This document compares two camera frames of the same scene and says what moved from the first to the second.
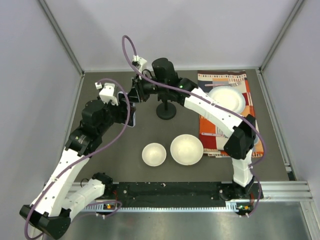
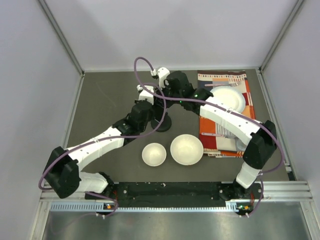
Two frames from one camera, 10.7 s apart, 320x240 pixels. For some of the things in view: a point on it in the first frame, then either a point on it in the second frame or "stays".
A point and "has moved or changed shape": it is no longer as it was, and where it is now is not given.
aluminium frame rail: (297, 191) stays
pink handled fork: (234, 84) stays
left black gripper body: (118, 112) to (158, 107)
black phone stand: (166, 110) has moved or changed shape
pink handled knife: (209, 134) stays
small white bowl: (154, 154) stays
